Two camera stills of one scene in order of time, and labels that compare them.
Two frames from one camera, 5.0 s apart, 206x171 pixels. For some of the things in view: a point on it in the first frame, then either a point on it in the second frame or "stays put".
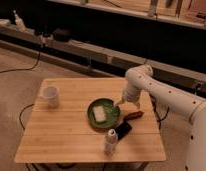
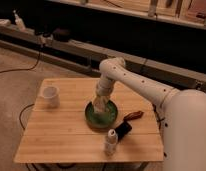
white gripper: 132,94 → 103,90
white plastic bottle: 111,143 stays put
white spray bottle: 19,22 stays put
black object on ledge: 62,35 stays put
